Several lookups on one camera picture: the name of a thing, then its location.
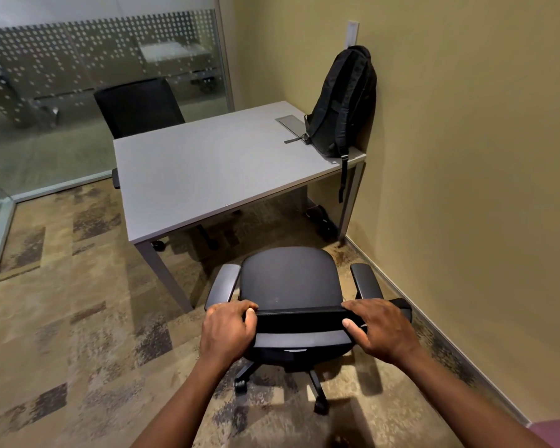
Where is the person's right hand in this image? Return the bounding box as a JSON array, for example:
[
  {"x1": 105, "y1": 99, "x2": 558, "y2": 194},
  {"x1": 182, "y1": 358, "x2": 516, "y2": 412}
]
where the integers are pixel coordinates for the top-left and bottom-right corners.
[{"x1": 340, "y1": 298, "x2": 423, "y2": 369}]

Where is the person's left hand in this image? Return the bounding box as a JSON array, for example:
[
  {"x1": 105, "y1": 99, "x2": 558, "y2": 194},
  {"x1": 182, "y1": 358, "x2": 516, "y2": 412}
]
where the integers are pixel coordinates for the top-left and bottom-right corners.
[{"x1": 198, "y1": 299, "x2": 260, "y2": 369}]

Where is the black office chair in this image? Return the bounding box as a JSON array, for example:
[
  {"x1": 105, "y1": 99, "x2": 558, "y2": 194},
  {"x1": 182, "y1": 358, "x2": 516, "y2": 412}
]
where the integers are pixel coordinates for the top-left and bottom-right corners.
[
  {"x1": 93, "y1": 77, "x2": 243, "y2": 253},
  {"x1": 204, "y1": 246, "x2": 414, "y2": 416}
]

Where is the black backpack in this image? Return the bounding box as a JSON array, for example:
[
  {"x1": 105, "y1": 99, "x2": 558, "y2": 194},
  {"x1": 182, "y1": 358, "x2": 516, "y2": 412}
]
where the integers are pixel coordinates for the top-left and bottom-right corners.
[{"x1": 284, "y1": 45, "x2": 378, "y2": 203}]

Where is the person's left forearm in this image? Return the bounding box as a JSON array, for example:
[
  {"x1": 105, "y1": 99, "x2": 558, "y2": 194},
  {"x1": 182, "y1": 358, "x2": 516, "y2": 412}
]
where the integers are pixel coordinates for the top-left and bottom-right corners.
[{"x1": 130, "y1": 357, "x2": 234, "y2": 448}]

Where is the person's right forearm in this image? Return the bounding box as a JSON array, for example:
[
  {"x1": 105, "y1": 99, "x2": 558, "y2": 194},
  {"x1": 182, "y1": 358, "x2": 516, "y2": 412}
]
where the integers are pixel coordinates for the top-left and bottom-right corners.
[{"x1": 399, "y1": 347, "x2": 554, "y2": 448}]

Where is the black power strip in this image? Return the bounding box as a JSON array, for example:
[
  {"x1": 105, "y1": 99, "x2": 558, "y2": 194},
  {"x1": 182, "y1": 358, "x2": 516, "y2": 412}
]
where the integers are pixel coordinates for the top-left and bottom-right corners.
[{"x1": 306, "y1": 205, "x2": 339, "y2": 242}]

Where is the grey table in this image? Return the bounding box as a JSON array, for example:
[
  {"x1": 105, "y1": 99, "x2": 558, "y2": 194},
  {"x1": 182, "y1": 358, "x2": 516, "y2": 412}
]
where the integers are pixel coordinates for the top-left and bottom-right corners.
[{"x1": 113, "y1": 100, "x2": 368, "y2": 314}]

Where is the white desk behind glass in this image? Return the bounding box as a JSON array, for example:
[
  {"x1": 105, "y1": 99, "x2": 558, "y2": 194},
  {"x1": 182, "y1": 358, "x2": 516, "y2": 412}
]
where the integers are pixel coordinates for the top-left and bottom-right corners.
[{"x1": 139, "y1": 40, "x2": 211, "y2": 61}]

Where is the grey table cable hatch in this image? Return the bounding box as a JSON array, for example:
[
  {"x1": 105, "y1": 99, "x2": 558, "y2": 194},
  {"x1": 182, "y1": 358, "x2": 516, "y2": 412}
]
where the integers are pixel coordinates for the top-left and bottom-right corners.
[{"x1": 274, "y1": 114, "x2": 309, "y2": 136}]

